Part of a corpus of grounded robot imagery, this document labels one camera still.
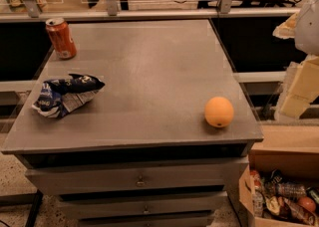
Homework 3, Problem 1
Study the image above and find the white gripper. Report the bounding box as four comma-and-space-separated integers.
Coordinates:
272, 0, 319, 120

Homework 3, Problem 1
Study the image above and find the orange soda can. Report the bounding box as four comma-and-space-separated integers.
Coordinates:
46, 18, 77, 60

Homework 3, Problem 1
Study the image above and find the orange fruit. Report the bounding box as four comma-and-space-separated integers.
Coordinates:
204, 97, 234, 127

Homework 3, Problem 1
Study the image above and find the cardboard box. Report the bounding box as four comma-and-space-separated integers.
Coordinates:
239, 151, 319, 227

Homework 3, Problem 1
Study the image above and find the plastic bottle in box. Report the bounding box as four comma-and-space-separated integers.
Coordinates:
264, 183, 306, 199

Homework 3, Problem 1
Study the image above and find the red apple in box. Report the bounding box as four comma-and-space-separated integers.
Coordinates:
298, 197, 316, 212

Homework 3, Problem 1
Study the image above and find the snack bag in box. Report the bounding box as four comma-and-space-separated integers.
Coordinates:
266, 196, 318, 226

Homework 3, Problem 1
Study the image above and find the grey drawer cabinet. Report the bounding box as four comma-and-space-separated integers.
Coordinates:
2, 20, 262, 227

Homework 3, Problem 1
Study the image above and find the crumpled blue chip bag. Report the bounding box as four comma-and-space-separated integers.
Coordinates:
32, 74, 105, 118

